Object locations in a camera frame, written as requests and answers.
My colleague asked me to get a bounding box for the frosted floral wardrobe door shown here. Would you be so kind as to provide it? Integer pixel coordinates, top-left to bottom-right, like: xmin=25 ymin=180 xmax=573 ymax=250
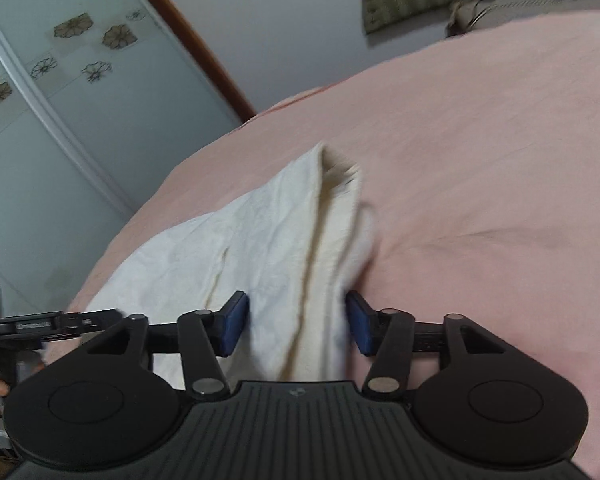
xmin=0 ymin=0 xmax=239 ymax=216

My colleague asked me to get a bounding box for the pink bed blanket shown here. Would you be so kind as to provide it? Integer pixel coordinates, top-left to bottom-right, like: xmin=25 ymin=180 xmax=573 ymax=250
xmin=71 ymin=12 xmax=600 ymax=479

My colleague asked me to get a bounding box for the brown wardrobe frame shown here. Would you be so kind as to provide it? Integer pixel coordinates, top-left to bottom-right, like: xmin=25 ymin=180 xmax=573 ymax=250
xmin=147 ymin=0 xmax=256 ymax=122

